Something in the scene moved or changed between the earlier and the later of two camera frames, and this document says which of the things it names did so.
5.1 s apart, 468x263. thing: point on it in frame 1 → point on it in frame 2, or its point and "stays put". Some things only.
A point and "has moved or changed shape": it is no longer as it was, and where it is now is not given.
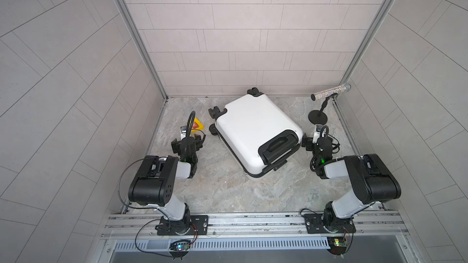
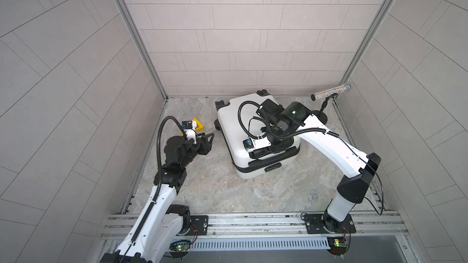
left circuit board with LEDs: (181, 245) stays put
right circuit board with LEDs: (336, 245) stays put
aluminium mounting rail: (255, 224) stays put
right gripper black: (310, 141) → (276, 146)
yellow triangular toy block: (197, 125) stays put
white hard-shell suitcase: (259, 133) has moved or changed shape
